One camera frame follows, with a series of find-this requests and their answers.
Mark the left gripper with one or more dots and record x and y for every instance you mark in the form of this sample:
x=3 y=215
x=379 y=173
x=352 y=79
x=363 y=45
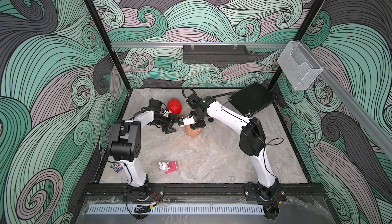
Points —
x=170 y=122

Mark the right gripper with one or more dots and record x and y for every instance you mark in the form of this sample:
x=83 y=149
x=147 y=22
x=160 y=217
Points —
x=197 y=125

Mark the peach piggy bank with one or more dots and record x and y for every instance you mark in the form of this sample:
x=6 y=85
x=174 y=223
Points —
x=192 y=132

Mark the red piggy bank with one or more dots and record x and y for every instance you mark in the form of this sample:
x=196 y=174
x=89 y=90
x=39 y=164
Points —
x=174 y=106

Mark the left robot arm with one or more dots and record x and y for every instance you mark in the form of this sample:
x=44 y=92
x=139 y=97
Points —
x=125 y=143

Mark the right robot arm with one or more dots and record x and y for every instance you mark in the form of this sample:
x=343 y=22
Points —
x=251 y=139

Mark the white bunny on pink base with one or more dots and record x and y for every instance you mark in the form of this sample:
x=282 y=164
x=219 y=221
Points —
x=168 y=167

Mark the black square plate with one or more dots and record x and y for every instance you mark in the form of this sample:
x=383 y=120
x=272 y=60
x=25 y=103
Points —
x=252 y=99

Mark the small blue card box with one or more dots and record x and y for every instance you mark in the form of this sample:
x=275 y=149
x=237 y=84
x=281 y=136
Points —
x=117 y=167

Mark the white vented strip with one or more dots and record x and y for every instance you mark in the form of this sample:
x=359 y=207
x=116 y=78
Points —
x=186 y=209

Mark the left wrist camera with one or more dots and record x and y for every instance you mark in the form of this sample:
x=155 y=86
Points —
x=166 y=113

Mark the black perforated wall tray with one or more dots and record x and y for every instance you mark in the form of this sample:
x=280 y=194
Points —
x=215 y=54

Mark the aluminium back rail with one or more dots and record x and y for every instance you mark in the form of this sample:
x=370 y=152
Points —
x=154 y=44

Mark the aluminium rail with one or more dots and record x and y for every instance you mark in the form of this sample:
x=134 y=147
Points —
x=154 y=44
x=356 y=87

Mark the clear plastic wall bin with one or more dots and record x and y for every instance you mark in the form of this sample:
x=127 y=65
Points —
x=299 y=65

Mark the aluminium right rail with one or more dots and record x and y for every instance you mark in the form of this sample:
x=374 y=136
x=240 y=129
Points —
x=356 y=87

